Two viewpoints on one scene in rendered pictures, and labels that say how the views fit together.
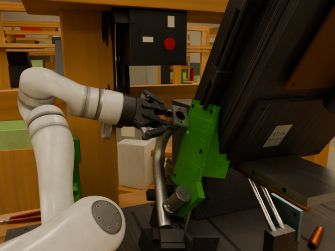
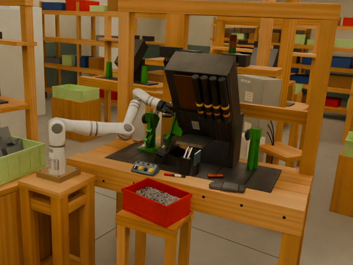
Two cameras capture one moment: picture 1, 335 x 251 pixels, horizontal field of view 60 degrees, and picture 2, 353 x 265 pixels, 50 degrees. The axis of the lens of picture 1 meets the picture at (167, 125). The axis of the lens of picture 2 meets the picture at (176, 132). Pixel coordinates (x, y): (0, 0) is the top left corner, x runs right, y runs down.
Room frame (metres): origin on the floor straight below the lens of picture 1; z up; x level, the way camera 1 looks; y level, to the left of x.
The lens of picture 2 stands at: (-1.01, -1.71, 1.75)
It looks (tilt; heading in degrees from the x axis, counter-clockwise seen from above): 15 degrees down; 45
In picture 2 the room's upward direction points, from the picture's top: 3 degrees clockwise
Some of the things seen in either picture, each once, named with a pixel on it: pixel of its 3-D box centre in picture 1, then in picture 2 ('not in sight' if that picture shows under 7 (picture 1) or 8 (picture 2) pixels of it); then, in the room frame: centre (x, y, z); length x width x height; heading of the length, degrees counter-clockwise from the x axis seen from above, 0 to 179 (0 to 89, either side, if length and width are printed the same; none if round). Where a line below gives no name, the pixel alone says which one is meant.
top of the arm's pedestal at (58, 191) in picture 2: not in sight; (58, 180); (0.00, 0.27, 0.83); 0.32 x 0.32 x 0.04; 20
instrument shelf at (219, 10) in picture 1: (179, 10); (211, 65); (0.98, -0.04, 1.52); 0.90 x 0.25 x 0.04; 112
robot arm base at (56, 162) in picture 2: not in sight; (57, 159); (0.00, 0.27, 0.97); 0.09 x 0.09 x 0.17; 26
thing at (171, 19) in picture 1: (152, 39); not in sight; (0.89, 0.04, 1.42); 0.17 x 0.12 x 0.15; 112
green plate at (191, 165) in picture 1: (206, 145); (180, 123); (0.66, -0.09, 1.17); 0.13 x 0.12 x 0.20; 112
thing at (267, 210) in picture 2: not in sight; (174, 189); (0.48, -0.24, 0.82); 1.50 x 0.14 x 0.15; 112
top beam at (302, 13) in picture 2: not in sight; (218, 8); (1.02, -0.02, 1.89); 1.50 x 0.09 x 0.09; 112
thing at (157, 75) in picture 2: not in sight; (160, 79); (6.97, 7.06, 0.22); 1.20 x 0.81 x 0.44; 16
